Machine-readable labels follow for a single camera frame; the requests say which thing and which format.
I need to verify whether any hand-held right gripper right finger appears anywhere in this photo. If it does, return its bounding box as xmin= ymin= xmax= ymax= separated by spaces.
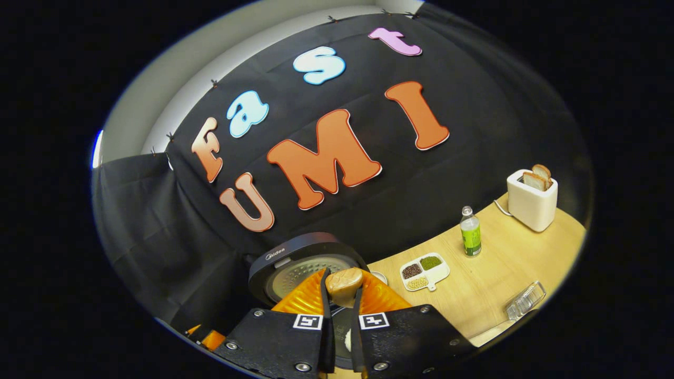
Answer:
xmin=350 ymin=270 xmax=477 ymax=379

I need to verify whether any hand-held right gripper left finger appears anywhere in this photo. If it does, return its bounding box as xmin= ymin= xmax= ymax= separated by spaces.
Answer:
xmin=213 ymin=267 xmax=336 ymax=379

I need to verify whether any wooden spoon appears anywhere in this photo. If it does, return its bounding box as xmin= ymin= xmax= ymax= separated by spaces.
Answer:
xmin=325 ymin=267 xmax=365 ymax=308

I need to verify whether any black rice cooker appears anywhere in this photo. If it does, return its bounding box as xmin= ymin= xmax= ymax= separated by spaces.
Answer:
xmin=247 ymin=232 xmax=370 ymax=372

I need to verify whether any divided white grain dish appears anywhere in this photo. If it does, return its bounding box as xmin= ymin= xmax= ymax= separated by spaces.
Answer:
xmin=399 ymin=252 xmax=451 ymax=292

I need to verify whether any green drink bottle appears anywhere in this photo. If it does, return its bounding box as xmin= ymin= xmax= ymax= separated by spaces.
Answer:
xmin=460 ymin=206 xmax=482 ymax=257

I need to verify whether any white toaster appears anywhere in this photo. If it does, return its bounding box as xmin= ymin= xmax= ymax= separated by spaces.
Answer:
xmin=507 ymin=168 xmax=559 ymax=233

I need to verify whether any black backdrop cloth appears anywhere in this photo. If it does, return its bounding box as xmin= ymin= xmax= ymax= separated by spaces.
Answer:
xmin=92 ymin=3 xmax=594 ymax=337

